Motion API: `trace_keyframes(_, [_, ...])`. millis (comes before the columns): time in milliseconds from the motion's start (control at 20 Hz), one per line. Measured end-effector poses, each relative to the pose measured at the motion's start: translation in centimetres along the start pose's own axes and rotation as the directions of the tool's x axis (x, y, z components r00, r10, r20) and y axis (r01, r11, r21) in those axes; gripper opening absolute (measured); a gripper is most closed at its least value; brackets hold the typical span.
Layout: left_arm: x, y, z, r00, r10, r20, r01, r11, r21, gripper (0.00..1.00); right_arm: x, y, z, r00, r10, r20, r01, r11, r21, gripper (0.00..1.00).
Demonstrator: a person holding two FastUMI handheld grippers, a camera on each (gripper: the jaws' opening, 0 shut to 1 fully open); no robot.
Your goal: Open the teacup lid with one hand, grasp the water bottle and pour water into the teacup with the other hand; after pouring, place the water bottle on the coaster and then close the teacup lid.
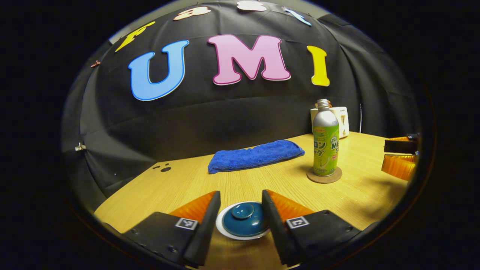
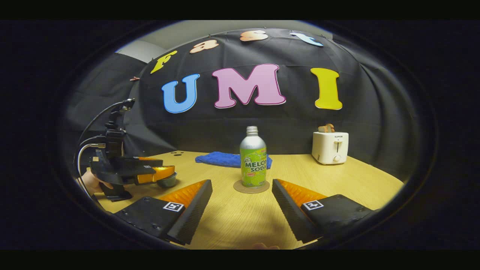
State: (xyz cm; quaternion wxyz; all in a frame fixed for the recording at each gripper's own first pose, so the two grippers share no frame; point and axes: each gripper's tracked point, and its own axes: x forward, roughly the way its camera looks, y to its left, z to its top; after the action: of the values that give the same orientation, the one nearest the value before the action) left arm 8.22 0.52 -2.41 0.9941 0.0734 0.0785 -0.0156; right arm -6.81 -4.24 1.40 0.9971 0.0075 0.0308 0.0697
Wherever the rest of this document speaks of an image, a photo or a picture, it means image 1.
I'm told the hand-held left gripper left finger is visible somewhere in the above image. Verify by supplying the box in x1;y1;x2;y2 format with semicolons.
124;190;222;269

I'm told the silver green label water bottle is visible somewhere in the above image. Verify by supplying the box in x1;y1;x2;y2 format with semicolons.
312;99;340;177

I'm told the blue towel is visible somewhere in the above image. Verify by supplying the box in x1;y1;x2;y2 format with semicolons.
208;140;305;174

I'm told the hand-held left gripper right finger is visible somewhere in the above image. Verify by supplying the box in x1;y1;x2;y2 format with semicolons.
261;189;360;267

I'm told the round cork coaster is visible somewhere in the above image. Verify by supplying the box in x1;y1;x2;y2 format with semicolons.
307;166;343;184

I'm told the black backdrop cloth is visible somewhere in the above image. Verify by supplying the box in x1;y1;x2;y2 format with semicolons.
62;2;419;210

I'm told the white toaster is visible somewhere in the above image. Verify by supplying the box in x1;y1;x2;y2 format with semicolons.
310;106;350;138

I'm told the teal teacup lid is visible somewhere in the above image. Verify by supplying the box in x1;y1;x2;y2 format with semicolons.
222;202;270;237

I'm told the white teal teacup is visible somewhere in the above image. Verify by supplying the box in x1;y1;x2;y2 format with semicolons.
216;201;271;241

